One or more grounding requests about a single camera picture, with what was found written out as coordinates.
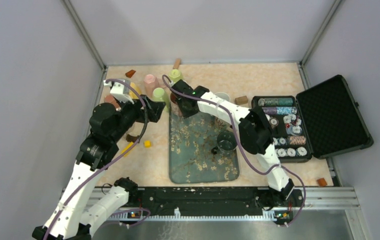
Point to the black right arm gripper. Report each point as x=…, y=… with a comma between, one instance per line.
x=185, y=114

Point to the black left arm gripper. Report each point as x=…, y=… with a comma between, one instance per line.
x=154, y=109

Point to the light green upside-down mug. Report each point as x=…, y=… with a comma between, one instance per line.
x=160, y=95

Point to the yellow mug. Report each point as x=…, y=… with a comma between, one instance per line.
x=136, y=89

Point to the white and blue mug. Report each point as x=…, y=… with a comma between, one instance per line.
x=223, y=96

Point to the dark teal mug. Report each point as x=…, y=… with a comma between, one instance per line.
x=225, y=142

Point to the pink upside-down mug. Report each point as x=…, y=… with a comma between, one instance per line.
x=175, y=102

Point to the cream patterned mug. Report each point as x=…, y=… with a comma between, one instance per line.
x=223, y=125

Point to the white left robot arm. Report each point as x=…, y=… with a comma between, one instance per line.
x=70, y=219

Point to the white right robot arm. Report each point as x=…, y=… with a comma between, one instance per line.
x=251, y=130

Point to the pale pink tall mug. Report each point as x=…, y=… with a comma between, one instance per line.
x=151, y=82

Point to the terracotta mug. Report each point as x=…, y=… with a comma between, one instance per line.
x=110, y=99

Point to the dark red wooden block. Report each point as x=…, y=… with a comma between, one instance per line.
x=130, y=73

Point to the dark brown block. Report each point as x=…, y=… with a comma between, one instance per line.
x=132, y=138

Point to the small yellow cube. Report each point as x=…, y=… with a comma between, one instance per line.
x=147, y=144

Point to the tan cylinder block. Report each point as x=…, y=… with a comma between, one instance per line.
x=177, y=63

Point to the yellow wooden block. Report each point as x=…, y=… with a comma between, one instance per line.
x=126, y=149

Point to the brown wooden block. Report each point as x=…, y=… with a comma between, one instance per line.
x=241, y=100

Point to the teal blossom-pattern tray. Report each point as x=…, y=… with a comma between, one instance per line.
x=194, y=156

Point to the black poker chip case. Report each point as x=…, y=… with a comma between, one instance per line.
x=320, y=122

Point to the small orange block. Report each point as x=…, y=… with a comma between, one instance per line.
x=322, y=182

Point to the light green mug with handle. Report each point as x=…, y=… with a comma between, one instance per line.
x=175, y=75

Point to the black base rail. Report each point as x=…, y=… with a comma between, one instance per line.
x=211, y=201

